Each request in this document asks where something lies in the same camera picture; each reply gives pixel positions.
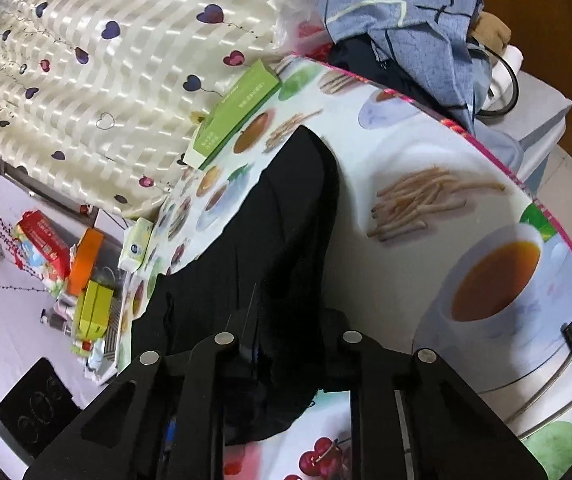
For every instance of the heart pattern curtain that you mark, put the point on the heart pattern curtain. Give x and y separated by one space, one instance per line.
98 98

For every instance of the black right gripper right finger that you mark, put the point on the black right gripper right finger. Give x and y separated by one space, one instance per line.
413 417

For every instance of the orange box lid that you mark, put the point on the orange box lid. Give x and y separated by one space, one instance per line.
83 262

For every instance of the long green white box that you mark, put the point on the long green white box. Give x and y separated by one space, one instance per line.
254 87

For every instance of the dark pump bottle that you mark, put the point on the dark pump bottle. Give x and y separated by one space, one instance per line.
55 321

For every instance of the fruit print tablecloth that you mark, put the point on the fruit print tablecloth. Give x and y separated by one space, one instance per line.
435 246

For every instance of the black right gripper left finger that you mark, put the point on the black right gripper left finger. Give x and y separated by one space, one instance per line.
166 417

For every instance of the white green tissue pack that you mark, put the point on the white green tissue pack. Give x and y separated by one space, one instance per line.
135 244

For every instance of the blue patterned garment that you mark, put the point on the blue patterned garment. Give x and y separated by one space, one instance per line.
428 39

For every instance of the striped side table mat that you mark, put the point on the striped side table mat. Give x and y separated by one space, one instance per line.
111 338

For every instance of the yellow green shoe box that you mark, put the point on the yellow green shoe box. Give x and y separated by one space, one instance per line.
92 312

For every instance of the red colourful snack bag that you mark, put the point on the red colourful snack bag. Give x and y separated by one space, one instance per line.
44 250

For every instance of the black pants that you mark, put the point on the black pants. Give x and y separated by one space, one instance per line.
271 256

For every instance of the clear plastic bag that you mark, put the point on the clear plastic bag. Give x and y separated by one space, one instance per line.
299 28

